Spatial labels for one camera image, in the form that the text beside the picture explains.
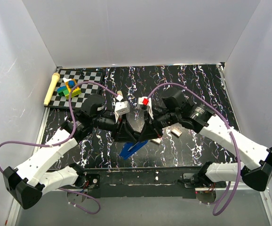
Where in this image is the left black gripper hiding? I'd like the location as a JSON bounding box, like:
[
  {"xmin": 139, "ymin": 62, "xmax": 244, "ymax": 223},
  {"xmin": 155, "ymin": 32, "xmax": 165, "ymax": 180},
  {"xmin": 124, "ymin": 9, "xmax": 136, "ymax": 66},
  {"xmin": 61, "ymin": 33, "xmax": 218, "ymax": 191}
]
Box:
[{"xmin": 91, "ymin": 113, "xmax": 137, "ymax": 142}]

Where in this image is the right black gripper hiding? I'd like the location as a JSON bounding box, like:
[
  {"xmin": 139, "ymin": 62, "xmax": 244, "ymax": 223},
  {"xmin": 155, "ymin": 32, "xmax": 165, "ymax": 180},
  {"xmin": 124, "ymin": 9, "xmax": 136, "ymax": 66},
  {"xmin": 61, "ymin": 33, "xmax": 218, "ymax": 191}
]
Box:
[{"xmin": 139, "ymin": 109, "xmax": 180, "ymax": 141}]

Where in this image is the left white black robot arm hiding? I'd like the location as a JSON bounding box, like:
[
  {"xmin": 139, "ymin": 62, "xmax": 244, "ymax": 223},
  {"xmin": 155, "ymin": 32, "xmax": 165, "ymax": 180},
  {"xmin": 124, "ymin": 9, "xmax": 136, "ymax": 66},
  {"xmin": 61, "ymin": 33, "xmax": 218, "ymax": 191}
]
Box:
[{"xmin": 3, "ymin": 94, "xmax": 138, "ymax": 210}]

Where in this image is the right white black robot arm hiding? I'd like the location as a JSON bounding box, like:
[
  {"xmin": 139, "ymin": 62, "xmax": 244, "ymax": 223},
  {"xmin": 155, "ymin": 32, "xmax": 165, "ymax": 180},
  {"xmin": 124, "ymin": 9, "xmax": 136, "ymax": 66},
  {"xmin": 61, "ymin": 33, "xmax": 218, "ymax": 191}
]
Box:
[{"xmin": 137, "ymin": 88, "xmax": 272, "ymax": 191}]

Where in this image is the staple box near centre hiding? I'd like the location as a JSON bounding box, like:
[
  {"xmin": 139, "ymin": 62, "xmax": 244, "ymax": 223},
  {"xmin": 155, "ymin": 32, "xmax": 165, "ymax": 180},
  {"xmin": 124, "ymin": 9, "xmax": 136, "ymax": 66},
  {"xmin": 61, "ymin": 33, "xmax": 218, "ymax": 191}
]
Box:
[{"xmin": 151, "ymin": 138, "xmax": 161, "ymax": 144}]

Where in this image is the staple box right one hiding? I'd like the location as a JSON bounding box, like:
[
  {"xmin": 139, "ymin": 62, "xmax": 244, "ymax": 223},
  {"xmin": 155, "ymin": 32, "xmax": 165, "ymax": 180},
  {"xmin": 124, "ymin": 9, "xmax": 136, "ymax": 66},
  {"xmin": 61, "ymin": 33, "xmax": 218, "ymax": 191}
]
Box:
[{"xmin": 171, "ymin": 128, "xmax": 182, "ymax": 137}]

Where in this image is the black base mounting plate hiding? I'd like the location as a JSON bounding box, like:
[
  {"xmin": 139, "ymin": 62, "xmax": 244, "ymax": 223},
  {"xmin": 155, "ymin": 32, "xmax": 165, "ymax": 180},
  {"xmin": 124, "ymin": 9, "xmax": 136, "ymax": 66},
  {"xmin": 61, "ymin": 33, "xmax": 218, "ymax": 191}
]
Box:
[{"xmin": 58, "ymin": 167, "xmax": 227, "ymax": 200}]

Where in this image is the black white checkerboard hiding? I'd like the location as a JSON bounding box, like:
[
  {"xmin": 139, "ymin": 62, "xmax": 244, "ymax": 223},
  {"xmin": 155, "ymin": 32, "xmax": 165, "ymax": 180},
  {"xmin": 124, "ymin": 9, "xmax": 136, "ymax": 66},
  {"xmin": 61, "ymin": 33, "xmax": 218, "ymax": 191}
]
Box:
[{"xmin": 45, "ymin": 69, "xmax": 104, "ymax": 109}]

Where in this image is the colourful toy block assembly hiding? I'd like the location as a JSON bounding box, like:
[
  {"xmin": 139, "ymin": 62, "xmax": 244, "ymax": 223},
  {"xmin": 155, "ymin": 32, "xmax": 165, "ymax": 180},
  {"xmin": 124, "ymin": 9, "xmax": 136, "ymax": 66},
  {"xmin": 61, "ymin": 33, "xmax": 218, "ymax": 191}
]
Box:
[{"xmin": 57, "ymin": 79, "xmax": 81, "ymax": 99}]

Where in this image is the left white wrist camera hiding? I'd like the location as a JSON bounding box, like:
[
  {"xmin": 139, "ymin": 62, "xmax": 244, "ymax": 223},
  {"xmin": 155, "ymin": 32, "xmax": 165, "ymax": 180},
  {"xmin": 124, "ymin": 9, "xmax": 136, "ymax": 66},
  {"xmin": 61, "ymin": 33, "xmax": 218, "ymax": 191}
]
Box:
[{"xmin": 114, "ymin": 94, "xmax": 130, "ymax": 122}]

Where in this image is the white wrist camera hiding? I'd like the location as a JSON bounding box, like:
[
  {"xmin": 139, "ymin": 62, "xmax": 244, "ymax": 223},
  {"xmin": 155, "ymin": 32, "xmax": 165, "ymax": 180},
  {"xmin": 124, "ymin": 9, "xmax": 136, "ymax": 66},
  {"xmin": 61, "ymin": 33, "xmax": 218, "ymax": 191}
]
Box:
[
  {"xmin": 136, "ymin": 97, "xmax": 154, "ymax": 120},
  {"xmin": 114, "ymin": 94, "xmax": 130, "ymax": 122}
]

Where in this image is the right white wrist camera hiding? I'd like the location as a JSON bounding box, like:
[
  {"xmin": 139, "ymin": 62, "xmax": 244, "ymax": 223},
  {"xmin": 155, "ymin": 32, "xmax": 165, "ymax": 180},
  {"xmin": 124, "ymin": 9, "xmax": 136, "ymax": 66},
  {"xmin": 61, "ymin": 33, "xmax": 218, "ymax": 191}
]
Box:
[{"xmin": 136, "ymin": 97, "xmax": 154, "ymax": 120}]

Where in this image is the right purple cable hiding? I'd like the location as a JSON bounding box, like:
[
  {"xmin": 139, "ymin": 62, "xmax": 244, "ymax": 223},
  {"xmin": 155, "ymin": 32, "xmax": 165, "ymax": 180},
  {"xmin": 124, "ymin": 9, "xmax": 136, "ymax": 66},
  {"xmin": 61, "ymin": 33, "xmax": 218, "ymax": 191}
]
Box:
[{"xmin": 145, "ymin": 82, "xmax": 242, "ymax": 216}]

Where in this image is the purple cable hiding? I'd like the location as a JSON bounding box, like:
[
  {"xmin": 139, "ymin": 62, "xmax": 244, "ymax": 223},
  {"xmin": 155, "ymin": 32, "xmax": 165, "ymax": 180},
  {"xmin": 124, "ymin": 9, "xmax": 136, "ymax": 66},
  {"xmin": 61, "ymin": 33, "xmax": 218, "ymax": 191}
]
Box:
[
  {"xmin": 145, "ymin": 82, "xmax": 242, "ymax": 216},
  {"xmin": 0, "ymin": 81, "xmax": 124, "ymax": 215}
]

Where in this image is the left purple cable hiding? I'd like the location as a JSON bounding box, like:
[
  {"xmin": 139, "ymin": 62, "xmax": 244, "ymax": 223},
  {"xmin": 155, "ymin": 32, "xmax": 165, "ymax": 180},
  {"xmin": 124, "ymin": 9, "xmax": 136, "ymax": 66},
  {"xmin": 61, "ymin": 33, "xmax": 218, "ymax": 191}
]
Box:
[{"xmin": 0, "ymin": 81, "xmax": 124, "ymax": 215}]

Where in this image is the aluminium frame rail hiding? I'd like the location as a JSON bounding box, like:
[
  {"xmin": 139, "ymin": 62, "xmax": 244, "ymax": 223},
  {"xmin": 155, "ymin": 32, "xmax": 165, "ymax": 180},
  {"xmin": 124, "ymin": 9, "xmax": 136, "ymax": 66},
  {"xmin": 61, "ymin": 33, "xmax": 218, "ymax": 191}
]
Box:
[{"xmin": 5, "ymin": 190, "xmax": 70, "ymax": 226}]

